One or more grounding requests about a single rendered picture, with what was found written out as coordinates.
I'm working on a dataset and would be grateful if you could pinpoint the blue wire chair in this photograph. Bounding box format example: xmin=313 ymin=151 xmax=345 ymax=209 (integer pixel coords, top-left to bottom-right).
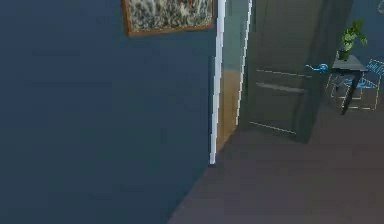
xmin=346 ymin=58 xmax=384 ymax=112

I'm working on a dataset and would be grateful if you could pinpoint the brown framed wall picture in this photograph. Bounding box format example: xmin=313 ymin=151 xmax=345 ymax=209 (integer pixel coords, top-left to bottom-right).
xmin=120 ymin=0 xmax=215 ymax=38

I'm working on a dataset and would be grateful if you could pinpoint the green house plant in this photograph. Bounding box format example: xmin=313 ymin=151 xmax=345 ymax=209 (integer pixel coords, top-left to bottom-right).
xmin=337 ymin=18 xmax=369 ymax=62

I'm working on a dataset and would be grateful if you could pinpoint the blue door handle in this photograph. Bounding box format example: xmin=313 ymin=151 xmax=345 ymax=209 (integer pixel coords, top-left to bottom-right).
xmin=305 ymin=63 xmax=330 ymax=74

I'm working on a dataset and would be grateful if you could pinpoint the dark grey room door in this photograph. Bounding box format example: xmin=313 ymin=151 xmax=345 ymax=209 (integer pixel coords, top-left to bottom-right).
xmin=240 ymin=0 xmax=354 ymax=145

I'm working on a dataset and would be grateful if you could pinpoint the dark grey table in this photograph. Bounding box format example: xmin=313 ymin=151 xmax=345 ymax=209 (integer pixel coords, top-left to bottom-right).
xmin=330 ymin=54 xmax=369 ymax=116

